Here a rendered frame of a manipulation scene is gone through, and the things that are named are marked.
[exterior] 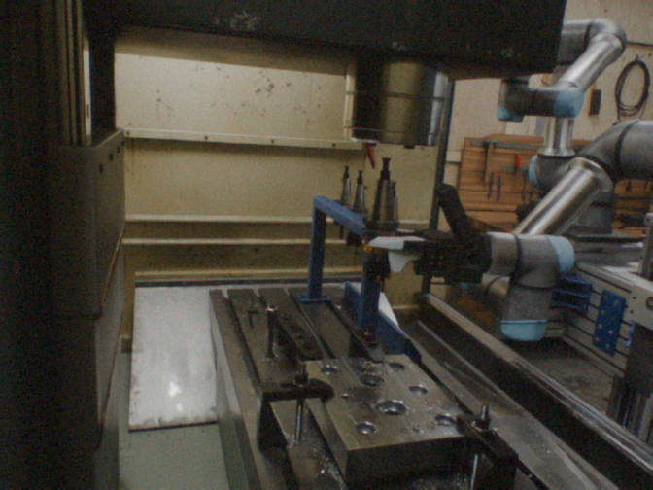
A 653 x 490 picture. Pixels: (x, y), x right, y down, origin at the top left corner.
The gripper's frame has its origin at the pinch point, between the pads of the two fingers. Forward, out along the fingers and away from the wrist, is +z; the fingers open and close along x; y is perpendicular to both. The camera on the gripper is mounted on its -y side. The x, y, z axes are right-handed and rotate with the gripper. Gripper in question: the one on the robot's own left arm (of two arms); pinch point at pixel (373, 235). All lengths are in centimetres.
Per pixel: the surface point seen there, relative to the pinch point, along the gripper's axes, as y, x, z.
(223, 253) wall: 31, 96, 33
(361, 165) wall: -2, 105, -15
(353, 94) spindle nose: -22.6, -3.0, 6.1
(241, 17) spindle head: -30.0, -17.2, 22.7
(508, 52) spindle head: -30.0, -9.9, -14.7
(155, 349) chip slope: 54, 66, 49
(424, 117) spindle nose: -20.2, -7.2, -4.3
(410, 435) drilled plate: 28.0, -15.9, -5.8
